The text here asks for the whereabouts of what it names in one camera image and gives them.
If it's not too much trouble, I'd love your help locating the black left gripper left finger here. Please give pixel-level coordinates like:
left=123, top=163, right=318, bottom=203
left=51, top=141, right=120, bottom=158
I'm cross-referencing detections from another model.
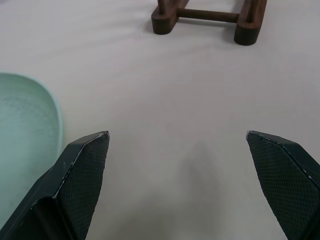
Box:
left=0, top=130, right=111, bottom=240

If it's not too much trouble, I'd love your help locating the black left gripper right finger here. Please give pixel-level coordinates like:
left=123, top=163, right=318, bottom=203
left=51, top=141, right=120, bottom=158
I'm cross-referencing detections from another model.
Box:
left=246, top=129, right=320, bottom=240

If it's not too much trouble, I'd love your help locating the dark wooden rack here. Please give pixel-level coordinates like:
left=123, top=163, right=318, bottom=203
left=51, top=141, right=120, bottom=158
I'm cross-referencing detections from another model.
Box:
left=151, top=0, right=266, bottom=46

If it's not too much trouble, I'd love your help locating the green plate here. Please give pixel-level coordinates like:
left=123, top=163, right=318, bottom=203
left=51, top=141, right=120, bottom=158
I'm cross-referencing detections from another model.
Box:
left=0, top=72, right=65, bottom=221

